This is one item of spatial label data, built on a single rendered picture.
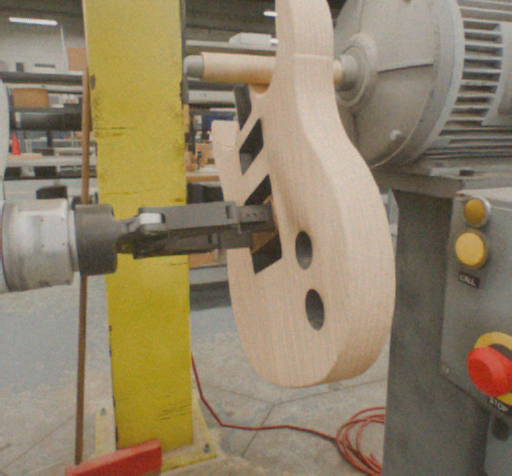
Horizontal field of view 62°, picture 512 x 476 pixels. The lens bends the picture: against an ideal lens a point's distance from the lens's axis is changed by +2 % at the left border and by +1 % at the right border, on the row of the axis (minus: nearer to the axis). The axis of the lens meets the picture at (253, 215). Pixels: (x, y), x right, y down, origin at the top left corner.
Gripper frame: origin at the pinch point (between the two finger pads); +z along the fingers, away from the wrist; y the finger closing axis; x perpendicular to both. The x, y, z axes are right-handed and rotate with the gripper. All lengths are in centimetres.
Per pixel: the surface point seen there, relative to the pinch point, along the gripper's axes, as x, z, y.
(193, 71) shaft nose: 17.7, -6.7, 5.0
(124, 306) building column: 2, -12, -103
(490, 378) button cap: -18.5, 11.7, 16.5
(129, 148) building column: 48, -8, -79
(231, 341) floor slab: -16, 48, -196
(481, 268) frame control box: -9.5, 14.3, 16.5
